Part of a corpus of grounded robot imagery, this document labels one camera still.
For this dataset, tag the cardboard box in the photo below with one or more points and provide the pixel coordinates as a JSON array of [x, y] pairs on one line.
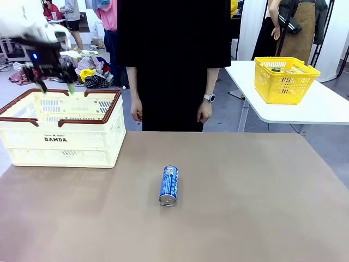
[[97, 43]]

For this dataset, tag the white side table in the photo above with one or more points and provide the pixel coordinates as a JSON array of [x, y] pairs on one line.
[[313, 112]]

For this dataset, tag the yellow plastic basket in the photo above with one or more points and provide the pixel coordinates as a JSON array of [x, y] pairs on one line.
[[283, 87]]

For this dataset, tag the grey metal work table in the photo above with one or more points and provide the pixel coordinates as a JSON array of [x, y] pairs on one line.
[[11, 52]]

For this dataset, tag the person in red top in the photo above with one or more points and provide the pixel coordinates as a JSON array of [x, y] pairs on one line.
[[51, 12]]

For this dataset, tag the pink patterned cloth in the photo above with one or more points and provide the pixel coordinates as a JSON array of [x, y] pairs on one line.
[[17, 77]]

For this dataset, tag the green drink can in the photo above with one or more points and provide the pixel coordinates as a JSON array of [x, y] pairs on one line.
[[276, 70]]

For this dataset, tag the person's right hand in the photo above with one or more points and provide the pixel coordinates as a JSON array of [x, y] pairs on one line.
[[136, 109]]

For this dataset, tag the person's right forearm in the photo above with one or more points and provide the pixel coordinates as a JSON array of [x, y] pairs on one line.
[[133, 82]]

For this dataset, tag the person's left hand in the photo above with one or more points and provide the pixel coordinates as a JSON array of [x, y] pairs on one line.
[[204, 112]]

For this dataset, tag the black hanging dress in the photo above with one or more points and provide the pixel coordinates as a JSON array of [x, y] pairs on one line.
[[264, 41]]

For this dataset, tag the person in black clothes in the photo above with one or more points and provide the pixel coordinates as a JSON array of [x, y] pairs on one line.
[[174, 68]]

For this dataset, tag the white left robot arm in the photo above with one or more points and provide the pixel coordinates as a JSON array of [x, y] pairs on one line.
[[16, 21]]

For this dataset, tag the person in grey hoodie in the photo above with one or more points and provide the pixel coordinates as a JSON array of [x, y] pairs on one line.
[[72, 16]]

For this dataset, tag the person's left forearm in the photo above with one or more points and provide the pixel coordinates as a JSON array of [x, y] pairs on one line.
[[213, 80]]

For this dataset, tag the dark framed board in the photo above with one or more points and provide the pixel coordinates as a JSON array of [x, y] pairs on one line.
[[85, 23]]

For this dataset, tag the silver wristwatch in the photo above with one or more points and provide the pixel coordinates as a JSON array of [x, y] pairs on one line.
[[209, 97]]

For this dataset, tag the white partition panel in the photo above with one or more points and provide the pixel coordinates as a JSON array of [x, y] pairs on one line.
[[251, 27]]

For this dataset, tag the black white checked cloth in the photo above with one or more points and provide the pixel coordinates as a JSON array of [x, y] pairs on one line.
[[98, 82]]

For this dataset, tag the navy trousers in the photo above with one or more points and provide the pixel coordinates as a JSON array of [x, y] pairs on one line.
[[111, 54]]

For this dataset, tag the cream shopping basket brown rim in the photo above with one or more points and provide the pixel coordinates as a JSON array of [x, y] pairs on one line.
[[54, 152]]

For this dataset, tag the yellow cloth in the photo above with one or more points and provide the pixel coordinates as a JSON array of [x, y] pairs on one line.
[[87, 73]]

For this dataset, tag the brown apron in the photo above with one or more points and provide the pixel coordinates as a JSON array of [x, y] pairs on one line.
[[300, 35]]

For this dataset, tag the black rack stand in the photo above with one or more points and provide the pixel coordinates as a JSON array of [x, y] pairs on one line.
[[328, 19]]

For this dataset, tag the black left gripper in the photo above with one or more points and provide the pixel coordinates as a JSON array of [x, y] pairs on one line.
[[45, 58]]

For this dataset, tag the beige mannequin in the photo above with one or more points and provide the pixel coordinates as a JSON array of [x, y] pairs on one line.
[[274, 16]]

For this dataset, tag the dark green jacket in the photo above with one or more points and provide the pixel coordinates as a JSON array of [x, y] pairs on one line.
[[321, 21]]

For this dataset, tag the pink shirt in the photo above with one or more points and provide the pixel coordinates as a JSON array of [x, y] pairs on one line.
[[107, 16]]

